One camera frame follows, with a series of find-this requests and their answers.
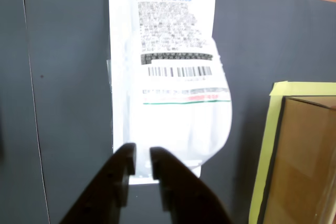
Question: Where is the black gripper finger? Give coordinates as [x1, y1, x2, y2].
[149, 146, 232, 224]
[59, 142, 137, 224]

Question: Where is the white sandwich package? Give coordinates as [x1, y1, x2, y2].
[106, 0, 234, 185]

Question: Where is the brown cardboard box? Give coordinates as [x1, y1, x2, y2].
[262, 95, 336, 224]

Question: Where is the yellow masking tape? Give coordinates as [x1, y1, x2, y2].
[248, 81, 336, 224]

